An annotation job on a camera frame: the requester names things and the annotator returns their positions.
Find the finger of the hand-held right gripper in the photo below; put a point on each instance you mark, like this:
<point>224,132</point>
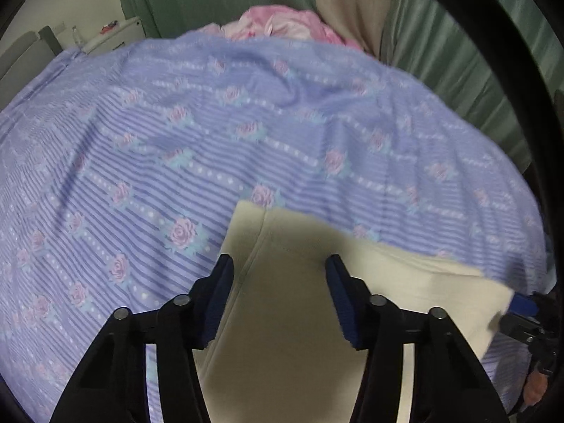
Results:
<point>524,304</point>
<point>517,328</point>

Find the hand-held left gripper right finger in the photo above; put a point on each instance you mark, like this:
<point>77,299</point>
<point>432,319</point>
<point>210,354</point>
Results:
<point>343,304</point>

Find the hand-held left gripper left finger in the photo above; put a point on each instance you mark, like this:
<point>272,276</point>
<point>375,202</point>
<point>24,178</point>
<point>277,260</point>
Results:
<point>220,299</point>

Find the cream pants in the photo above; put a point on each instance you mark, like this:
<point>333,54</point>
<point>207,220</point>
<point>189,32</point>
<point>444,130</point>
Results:
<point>286,352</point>

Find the person's right hand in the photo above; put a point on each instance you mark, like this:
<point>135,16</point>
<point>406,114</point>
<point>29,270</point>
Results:
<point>536,392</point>

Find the purple floral duvet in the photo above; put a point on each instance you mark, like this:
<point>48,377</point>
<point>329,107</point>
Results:
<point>132,141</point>

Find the white nightstand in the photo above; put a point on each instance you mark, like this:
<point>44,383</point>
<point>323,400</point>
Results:
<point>119,35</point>

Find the pink blanket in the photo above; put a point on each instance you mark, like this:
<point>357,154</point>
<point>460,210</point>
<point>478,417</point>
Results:
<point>286,24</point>

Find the small red item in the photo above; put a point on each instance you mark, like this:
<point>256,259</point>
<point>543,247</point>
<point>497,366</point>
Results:
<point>108,26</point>

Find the clear plastic bottle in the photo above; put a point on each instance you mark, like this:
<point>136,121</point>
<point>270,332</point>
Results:
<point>77,36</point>

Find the beige curtain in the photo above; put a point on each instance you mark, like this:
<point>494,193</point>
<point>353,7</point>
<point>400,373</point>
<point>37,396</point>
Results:
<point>352,4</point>

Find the grey bed headboard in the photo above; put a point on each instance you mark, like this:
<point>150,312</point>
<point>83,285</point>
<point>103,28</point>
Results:
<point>26,57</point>

